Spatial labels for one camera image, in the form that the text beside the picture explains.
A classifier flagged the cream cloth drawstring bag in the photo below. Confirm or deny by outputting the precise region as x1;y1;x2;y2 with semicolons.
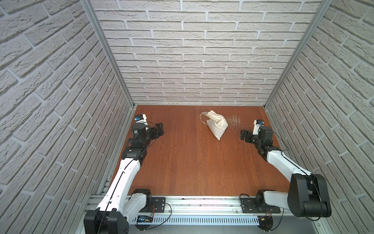
200;110;228;140

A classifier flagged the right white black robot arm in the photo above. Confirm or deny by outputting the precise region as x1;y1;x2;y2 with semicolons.
240;120;332;219

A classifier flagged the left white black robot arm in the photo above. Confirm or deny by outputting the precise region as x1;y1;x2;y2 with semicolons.
83;120;164;234

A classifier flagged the left small electronics board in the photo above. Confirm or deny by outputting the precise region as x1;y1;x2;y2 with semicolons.
136;215;154;224

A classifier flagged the small electronics board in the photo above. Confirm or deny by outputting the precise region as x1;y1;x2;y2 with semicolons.
258;216;274;232
136;215;154;224

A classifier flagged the right small electronics board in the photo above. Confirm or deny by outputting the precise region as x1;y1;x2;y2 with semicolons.
258;216;274;232

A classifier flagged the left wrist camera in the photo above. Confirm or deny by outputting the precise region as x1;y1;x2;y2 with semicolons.
134;114;148;125

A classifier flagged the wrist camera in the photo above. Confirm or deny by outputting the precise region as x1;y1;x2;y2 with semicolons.
253;120;264;135
134;114;148;125

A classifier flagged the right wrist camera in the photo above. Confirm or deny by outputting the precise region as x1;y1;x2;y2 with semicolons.
253;120;264;135

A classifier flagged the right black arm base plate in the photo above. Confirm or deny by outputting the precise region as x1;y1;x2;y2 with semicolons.
240;197;281;214

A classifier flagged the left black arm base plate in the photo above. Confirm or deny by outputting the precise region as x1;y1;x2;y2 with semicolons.
139;197;166;213

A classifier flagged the aluminium front rail frame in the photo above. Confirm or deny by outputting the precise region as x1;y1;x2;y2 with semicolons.
74;194;331;234

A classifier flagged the left aluminium corner post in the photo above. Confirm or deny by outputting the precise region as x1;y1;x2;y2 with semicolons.
81;0;135;109

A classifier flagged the aluminium corner post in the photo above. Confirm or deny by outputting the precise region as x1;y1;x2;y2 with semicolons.
81;0;135;109
264;0;333;110

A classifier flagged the right aluminium corner post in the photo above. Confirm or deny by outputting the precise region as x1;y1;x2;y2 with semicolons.
264;0;333;110

